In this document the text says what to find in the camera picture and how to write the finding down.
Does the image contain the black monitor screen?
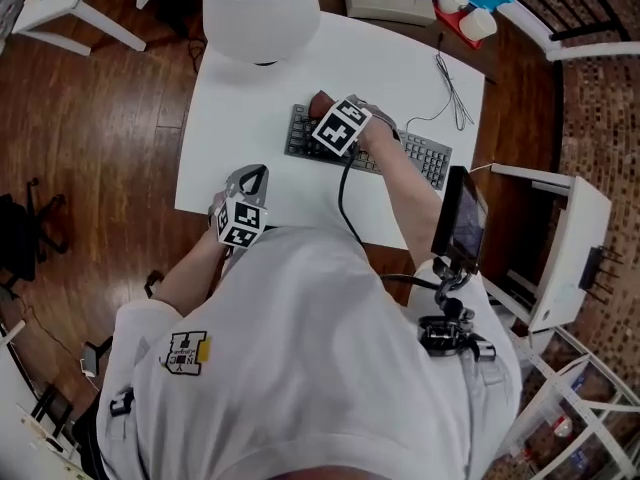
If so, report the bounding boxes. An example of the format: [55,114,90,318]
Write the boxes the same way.
[430,165,489,275]

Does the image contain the person's left hand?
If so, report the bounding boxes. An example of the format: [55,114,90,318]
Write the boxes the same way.
[208,190,229,229]

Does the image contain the black metal railing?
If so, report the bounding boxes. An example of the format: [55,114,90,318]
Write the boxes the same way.
[512,0,631,42]

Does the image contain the brown cloth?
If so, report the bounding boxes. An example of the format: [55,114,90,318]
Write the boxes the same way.
[308,90,335,121]

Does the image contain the red tray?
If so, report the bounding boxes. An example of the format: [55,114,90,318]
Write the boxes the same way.
[432,0,485,49]

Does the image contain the person's left forearm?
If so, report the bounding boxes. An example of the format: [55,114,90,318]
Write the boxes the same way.
[152,227,236,314]

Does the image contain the white side table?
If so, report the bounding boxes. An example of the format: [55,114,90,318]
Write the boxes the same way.
[10,0,148,58]

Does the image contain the white metal rack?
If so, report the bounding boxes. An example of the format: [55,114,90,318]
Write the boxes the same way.
[494,317,640,480]

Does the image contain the person's right forearm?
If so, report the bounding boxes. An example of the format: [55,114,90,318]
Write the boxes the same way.
[357,117,444,269]

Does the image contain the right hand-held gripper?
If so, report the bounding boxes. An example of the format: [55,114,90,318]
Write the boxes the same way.
[312,94,401,158]

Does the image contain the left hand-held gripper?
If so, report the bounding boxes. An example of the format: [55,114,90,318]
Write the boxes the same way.
[215,163,270,249]

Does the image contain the white wooden cabinet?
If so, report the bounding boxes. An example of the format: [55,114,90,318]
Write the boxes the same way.
[489,162,614,337]

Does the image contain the black keyboard cable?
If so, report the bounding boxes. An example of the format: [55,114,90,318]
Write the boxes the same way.
[402,32,475,132]

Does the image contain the white workbench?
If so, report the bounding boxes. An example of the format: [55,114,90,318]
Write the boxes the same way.
[0,317,84,480]

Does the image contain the white lamp shade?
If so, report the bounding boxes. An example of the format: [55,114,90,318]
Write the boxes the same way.
[201,0,320,67]

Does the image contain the black router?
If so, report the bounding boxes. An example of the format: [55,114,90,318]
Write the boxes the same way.
[578,246,624,304]

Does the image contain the dark grey keyboard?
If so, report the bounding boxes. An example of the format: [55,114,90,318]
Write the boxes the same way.
[283,101,454,192]

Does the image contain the black office chair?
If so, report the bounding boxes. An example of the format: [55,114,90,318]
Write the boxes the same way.
[0,177,69,289]

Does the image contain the person's white shirt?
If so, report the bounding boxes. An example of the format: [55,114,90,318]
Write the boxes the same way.
[97,225,524,480]

